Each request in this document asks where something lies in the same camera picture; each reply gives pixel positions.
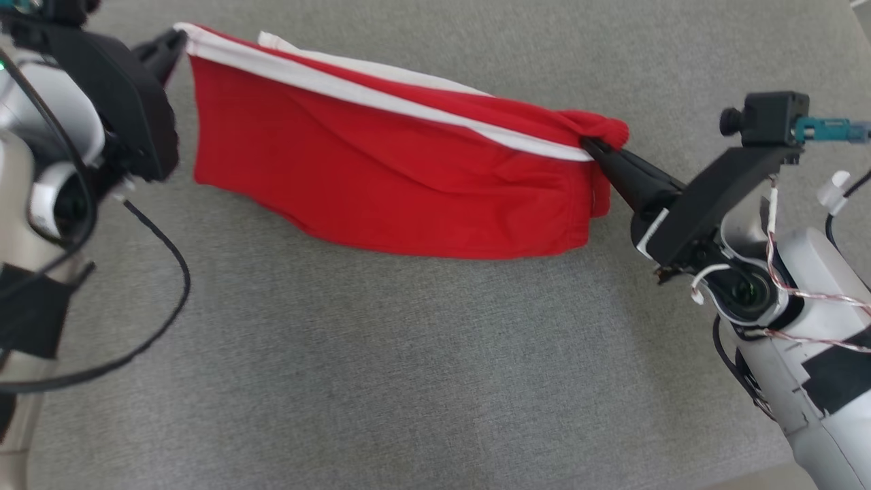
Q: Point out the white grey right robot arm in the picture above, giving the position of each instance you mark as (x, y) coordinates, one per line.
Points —
(816, 272)

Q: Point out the red shorts with white stripe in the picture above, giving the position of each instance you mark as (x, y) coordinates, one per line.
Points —
(381, 177)

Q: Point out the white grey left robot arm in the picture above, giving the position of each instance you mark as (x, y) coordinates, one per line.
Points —
(27, 170)

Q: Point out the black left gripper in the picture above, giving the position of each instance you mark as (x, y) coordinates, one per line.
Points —
(129, 109)

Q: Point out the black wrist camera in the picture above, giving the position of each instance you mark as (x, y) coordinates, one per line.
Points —
(61, 10)
(772, 119)

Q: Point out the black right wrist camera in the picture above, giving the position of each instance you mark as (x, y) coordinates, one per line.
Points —
(772, 119)

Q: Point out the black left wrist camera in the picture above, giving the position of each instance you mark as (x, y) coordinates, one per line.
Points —
(61, 10)

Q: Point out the teal right camera connector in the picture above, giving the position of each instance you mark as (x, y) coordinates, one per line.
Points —
(827, 129)

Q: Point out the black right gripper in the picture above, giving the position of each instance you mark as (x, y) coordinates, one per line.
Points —
(694, 211)

